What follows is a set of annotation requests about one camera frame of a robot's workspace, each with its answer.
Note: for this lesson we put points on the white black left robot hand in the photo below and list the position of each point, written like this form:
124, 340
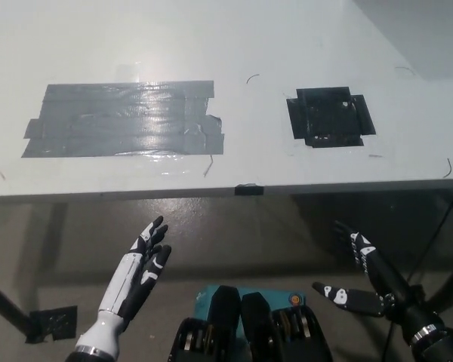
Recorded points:
130, 283

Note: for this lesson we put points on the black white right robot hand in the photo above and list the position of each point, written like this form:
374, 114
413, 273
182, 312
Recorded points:
392, 298

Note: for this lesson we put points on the small black tape piece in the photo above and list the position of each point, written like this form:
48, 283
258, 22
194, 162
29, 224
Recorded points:
249, 189

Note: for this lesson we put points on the black tape square patch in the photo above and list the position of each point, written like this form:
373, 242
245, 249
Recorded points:
330, 117

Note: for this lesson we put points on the grey duct tape patch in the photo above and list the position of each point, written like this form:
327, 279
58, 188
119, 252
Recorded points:
113, 120

